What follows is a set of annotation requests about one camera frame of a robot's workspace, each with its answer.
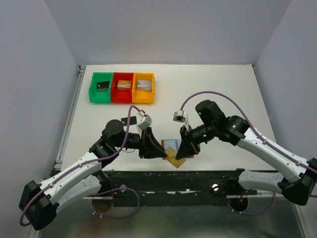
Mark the black credit card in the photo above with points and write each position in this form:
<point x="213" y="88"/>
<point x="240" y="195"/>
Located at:
<point x="133" y="121"/>

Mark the brown leather card holder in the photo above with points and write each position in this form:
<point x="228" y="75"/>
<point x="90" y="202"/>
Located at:
<point x="173" y="143"/>

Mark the orange plastic bin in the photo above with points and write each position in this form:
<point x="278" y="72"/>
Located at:
<point x="143" y="97"/>

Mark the green plastic bin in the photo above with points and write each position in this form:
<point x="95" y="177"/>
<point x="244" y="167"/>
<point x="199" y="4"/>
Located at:
<point x="100" y="97"/>

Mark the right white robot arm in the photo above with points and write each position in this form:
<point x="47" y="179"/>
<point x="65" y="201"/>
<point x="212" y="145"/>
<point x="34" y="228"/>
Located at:
<point x="295" y="177"/>

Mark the red plastic bin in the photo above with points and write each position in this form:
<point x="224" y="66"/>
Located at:
<point x="121" y="96"/>

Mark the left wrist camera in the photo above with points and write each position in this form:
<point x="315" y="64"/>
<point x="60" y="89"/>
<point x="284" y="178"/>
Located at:
<point x="144" y="122"/>

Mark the silver card stack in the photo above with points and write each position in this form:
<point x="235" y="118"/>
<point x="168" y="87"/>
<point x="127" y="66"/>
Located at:
<point x="144" y="85"/>

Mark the black card stack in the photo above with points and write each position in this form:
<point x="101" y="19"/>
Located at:
<point x="103" y="86"/>

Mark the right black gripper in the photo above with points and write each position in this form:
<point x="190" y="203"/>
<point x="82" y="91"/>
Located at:
<point x="188" y="146"/>

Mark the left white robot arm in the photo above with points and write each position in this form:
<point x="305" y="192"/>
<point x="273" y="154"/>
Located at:
<point x="40" y="202"/>

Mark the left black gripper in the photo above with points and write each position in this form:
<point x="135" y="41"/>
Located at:
<point x="149" y="147"/>

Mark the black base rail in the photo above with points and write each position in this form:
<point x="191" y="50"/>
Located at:
<point x="169" y="188"/>

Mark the gold card stack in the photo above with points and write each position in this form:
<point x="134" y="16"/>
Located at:
<point x="123" y="85"/>

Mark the gold credit card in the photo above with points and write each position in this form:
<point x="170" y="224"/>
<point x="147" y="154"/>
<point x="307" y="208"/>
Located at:
<point x="171" y="157"/>

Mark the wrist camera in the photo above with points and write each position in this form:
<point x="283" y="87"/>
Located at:
<point x="181" y="116"/>
<point x="144" y="122"/>

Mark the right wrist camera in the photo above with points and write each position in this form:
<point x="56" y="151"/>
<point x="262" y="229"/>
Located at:
<point x="181" y="116"/>

